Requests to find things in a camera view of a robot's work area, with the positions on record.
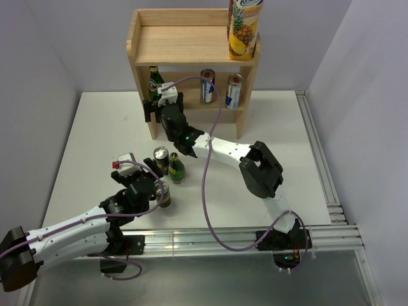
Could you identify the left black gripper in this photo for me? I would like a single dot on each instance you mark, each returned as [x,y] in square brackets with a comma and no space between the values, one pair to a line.
[120,178]

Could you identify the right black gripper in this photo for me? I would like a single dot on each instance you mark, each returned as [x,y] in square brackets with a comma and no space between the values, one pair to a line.
[147,107]

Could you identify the green glass bottle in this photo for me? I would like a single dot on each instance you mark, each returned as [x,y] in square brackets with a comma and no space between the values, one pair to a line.
[177,170]
[155,82]

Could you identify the black can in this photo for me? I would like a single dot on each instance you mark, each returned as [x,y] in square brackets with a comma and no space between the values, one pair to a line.
[162,159]
[163,196]

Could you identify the silver red-top can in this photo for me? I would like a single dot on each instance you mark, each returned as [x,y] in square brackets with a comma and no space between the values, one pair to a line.
[233,91]
[207,90]

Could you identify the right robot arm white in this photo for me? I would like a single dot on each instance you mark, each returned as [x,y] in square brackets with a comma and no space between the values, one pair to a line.
[261,171]

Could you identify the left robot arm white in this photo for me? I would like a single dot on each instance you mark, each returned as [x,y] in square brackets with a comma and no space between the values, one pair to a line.
[24,254]

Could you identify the wooden two-tier shelf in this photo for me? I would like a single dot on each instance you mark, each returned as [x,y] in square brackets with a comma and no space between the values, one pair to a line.
[191,39]

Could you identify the pineapple juice carton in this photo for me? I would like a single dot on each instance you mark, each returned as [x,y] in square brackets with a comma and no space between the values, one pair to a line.
[242,28]

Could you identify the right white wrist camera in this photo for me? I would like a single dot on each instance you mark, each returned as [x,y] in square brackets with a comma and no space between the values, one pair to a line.
[168,93]

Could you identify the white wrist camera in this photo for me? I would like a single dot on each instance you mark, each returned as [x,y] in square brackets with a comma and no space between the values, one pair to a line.
[168,93]
[125,165]

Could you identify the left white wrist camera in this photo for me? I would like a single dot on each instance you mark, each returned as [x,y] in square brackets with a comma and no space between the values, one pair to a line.
[125,165]

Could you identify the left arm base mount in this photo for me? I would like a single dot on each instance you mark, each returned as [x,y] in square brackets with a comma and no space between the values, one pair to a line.
[127,248]

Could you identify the front aluminium rail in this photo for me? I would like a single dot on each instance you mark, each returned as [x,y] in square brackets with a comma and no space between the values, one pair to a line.
[200,242]

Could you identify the aluminium rail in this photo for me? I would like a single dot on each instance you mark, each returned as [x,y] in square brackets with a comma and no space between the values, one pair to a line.
[335,209]
[200,242]

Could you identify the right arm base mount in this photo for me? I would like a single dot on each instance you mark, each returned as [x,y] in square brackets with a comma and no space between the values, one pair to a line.
[286,247]

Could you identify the right side aluminium rail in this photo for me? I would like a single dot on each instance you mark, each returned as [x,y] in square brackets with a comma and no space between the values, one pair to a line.
[335,209]

